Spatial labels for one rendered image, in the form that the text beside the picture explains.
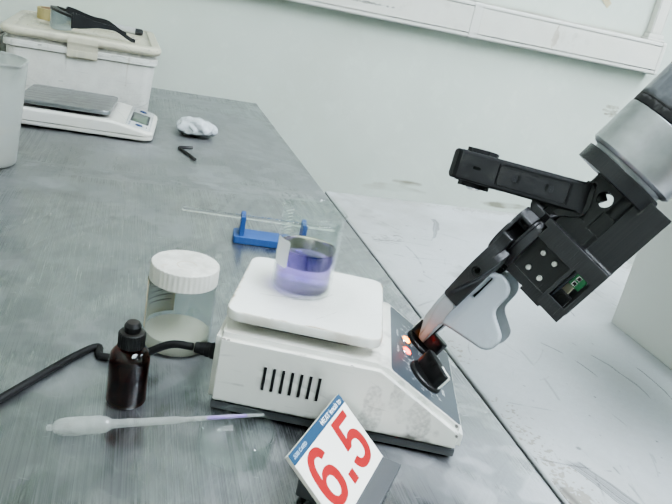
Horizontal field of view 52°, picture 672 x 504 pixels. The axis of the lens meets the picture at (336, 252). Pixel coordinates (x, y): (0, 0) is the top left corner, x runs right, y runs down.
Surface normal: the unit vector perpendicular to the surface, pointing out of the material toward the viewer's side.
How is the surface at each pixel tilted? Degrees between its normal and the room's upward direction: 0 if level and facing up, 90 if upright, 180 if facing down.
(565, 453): 0
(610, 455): 0
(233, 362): 90
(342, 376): 90
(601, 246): 76
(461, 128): 90
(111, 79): 93
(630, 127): 65
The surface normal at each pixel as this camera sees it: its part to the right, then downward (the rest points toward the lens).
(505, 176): -0.39, 0.03
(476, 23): 0.25, 0.38
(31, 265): 0.19, -0.92
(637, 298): -0.95, -0.09
